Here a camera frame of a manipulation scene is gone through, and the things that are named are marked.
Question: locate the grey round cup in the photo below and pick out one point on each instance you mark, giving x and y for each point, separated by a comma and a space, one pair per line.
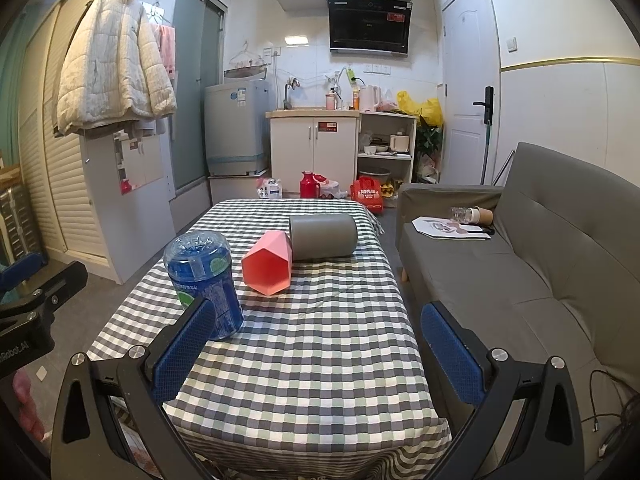
322, 237

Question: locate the grey checkered tablecloth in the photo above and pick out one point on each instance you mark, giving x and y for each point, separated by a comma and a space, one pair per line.
310, 360

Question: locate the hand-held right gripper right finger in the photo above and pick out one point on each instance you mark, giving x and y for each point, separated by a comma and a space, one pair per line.
450, 355

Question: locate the metal faucet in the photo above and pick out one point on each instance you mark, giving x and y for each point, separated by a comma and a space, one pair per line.
286, 95

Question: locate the grey fabric sofa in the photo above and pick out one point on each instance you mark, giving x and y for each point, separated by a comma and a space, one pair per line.
525, 270

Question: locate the brown paper cup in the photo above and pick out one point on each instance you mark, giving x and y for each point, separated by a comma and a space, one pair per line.
484, 215

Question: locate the white electric kettle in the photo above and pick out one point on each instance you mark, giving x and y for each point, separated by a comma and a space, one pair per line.
369, 99

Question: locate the white open shelf unit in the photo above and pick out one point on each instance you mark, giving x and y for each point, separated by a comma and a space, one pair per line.
387, 119

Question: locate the beige louvred wardrobe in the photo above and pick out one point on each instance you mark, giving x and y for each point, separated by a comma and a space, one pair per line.
55, 185

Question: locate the white printed paper sheet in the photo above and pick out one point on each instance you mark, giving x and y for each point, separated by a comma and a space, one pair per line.
435, 227

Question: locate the green potted plant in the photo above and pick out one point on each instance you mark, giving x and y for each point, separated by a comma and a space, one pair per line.
429, 142

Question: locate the frosted glass door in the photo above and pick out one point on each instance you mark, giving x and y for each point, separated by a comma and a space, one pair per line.
190, 60

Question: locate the yellow plastic bag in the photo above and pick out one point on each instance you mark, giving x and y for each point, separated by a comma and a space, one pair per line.
425, 109

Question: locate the orange bottle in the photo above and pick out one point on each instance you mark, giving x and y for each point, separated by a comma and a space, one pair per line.
355, 100

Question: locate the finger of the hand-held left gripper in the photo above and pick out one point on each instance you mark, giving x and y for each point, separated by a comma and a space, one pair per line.
20, 272
60, 285

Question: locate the pink hanging garment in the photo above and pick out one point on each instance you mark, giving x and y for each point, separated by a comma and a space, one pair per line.
167, 47

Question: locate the pink counter cup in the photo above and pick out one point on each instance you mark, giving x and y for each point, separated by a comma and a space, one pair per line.
330, 102

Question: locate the white floor cabinet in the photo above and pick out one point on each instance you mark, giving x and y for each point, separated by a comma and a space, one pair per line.
105, 210

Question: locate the red thermos jug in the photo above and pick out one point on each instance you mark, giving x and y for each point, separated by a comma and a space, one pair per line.
309, 186

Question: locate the mop pole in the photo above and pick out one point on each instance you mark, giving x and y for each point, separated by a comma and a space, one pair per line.
487, 152

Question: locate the grey washing machine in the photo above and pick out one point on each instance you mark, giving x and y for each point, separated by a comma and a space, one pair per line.
235, 125

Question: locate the silver ribbed case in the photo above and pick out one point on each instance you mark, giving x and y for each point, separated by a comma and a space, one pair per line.
15, 225

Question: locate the red shopping bag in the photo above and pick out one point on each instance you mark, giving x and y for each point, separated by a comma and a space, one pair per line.
367, 194

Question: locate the pink hexagonal cup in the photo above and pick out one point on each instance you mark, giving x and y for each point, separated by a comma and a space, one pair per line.
265, 265

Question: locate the white door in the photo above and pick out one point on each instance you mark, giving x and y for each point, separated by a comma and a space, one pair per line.
465, 60

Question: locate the white sink cabinet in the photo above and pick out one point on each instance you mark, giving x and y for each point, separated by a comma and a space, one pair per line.
310, 155

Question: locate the white puffer jacket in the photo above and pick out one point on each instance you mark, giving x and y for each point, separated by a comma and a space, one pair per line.
110, 60

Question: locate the small red bottle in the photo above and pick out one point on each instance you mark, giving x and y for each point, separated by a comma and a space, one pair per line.
125, 187

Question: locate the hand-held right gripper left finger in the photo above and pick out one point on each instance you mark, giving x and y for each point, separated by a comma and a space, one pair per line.
185, 345

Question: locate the black range hood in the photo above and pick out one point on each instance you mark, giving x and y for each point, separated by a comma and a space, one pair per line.
367, 20

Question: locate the white printed package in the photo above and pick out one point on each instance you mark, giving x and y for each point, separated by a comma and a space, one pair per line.
270, 189

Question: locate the white light switch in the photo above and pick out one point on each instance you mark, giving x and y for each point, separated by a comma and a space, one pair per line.
511, 44

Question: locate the pink cloth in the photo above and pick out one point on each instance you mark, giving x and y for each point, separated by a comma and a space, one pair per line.
25, 400

